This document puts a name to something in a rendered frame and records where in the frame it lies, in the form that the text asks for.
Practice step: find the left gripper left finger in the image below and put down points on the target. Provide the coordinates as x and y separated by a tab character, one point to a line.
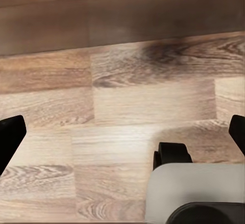
12	132

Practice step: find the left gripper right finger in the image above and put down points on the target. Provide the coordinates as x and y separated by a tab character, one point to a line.
237	131

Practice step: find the bed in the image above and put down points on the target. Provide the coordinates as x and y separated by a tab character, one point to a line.
39	26

